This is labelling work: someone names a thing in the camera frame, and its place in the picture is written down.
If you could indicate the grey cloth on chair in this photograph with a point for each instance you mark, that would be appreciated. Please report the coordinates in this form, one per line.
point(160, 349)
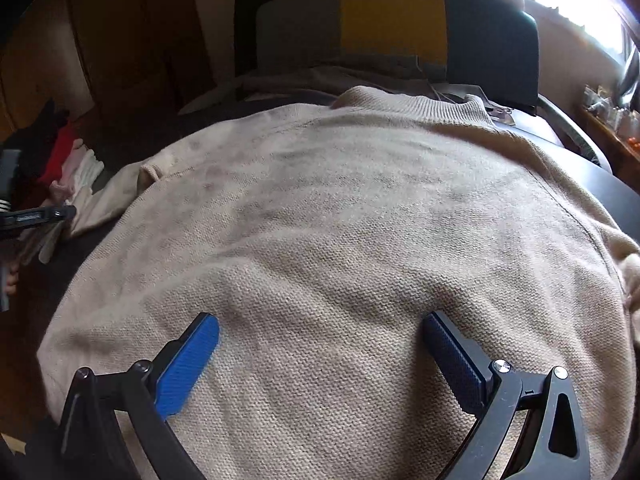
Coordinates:
point(323, 83)

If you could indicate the black garment pile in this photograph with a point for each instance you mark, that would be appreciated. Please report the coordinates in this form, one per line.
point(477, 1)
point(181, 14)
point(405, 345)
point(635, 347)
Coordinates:
point(35, 144)

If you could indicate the wooden shelf with clutter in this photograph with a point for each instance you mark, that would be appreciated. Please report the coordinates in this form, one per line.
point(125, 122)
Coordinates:
point(615, 130)

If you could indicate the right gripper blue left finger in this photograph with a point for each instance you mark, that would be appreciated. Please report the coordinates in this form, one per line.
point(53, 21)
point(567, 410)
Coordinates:
point(149, 392)

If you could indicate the person's left hand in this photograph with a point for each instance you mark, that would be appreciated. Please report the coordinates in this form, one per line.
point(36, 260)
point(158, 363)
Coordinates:
point(11, 278)

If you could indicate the grey yellow blue chair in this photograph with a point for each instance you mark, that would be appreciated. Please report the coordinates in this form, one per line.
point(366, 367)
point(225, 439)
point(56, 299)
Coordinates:
point(486, 43)

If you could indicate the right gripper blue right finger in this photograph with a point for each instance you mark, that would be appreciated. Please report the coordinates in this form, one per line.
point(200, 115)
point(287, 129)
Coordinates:
point(552, 443)

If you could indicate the beige knit sweater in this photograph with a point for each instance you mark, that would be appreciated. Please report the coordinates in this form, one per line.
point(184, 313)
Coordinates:
point(318, 236)

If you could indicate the window curtain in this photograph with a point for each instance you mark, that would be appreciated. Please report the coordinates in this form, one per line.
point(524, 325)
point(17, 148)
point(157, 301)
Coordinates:
point(626, 92)

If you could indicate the red garment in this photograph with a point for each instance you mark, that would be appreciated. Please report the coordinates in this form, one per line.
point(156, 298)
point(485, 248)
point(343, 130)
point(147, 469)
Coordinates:
point(63, 145)

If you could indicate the white pink folded clothes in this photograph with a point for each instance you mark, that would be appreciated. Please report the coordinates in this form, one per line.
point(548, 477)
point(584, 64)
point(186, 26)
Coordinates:
point(79, 171)

